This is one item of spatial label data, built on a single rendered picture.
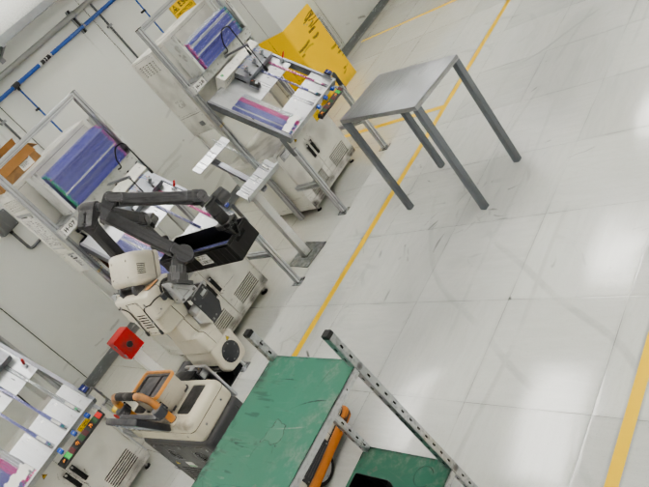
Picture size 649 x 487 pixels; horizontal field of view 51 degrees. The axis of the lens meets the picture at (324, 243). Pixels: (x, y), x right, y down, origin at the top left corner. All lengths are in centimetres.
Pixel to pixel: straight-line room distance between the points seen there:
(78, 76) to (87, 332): 221
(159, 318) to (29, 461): 130
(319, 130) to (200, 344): 281
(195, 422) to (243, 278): 213
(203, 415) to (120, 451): 162
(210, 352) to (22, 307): 299
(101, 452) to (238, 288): 140
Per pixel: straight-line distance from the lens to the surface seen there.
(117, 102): 652
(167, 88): 540
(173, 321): 311
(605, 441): 281
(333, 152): 562
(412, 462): 267
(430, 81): 395
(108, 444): 448
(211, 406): 298
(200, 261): 331
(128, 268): 302
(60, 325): 606
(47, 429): 407
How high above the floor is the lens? 220
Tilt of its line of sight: 26 degrees down
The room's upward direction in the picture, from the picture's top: 41 degrees counter-clockwise
